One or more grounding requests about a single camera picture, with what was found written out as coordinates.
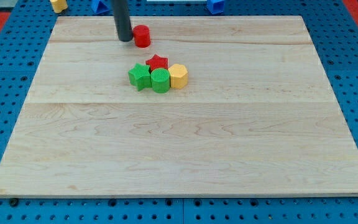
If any red cylinder block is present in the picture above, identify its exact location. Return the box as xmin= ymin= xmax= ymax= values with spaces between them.
xmin=133 ymin=25 xmax=151 ymax=48

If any yellow pentagon block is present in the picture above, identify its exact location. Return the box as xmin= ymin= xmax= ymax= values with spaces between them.
xmin=168 ymin=64 xmax=188 ymax=89

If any green cylinder block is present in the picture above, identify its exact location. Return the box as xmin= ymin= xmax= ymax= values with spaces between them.
xmin=151 ymin=68 xmax=170 ymax=93

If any green star block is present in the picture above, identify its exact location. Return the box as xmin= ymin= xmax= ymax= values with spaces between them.
xmin=128 ymin=63 xmax=152 ymax=91

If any red star block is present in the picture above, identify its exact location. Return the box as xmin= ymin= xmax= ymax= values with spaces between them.
xmin=145 ymin=54 xmax=168 ymax=72

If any light wooden board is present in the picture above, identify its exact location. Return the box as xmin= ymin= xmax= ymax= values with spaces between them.
xmin=0 ymin=16 xmax=358 ymax=198

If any blue cube block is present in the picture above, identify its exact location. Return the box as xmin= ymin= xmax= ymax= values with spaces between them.
xmin=206 ymin=0 xmax=225 ymax=15

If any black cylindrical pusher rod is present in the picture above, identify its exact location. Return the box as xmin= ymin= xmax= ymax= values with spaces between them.
xmin=111 ymin=0 xmax=133 ymax=42

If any blue triangle block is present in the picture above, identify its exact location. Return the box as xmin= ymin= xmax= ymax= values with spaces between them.
xmin=91 ymin=0 xmax=110 ymax=15

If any yellow block at edge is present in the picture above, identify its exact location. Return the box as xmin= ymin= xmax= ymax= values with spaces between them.
xmin=50 ymin=0 xmax=68 ymax=14

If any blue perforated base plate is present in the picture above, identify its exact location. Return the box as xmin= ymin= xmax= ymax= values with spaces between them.
xmin=0 ymin=1 xmax=358 ymax=223

